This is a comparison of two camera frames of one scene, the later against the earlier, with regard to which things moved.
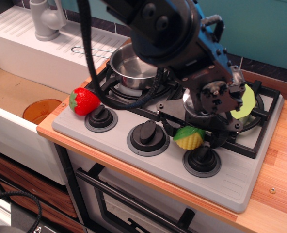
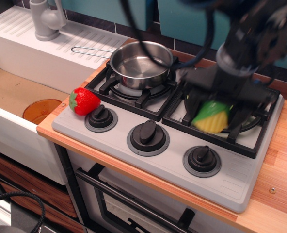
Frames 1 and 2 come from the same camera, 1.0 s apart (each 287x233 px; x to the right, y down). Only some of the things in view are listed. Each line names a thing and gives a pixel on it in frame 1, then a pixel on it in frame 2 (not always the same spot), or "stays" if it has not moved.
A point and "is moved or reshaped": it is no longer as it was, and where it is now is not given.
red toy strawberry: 82,101 stays
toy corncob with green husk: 189,137 is moved or reshaped
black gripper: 214,95 to 232,75
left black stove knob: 103,120 stays
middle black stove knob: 148,139 stays
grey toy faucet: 47,22 stays
